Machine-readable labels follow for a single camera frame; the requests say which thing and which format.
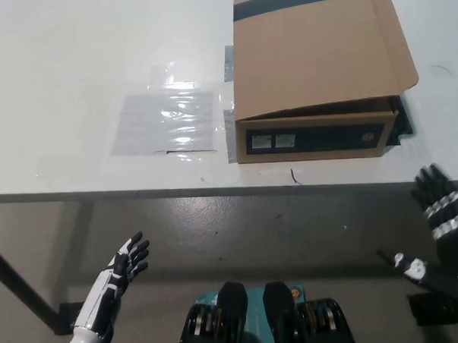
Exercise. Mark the white and black left hand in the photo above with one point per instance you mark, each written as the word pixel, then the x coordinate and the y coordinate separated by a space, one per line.
pixel 121 265

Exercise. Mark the black right hand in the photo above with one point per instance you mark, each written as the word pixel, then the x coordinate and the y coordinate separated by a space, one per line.
pixel 449 222

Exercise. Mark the brown cardboard storage box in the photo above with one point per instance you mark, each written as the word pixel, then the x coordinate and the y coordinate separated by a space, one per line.
pixel 308 61

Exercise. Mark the black table leg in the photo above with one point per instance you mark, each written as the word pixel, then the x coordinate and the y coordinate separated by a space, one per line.
pixel 21 281

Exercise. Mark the clear plastic sheet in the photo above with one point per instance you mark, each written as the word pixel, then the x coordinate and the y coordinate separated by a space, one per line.
pixel 162 123

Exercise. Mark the thin black thread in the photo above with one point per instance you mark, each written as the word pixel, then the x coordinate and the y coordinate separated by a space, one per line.
pixel 442 68

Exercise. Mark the short grey tape strip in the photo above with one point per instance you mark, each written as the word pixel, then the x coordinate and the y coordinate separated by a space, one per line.
pixel 229 63

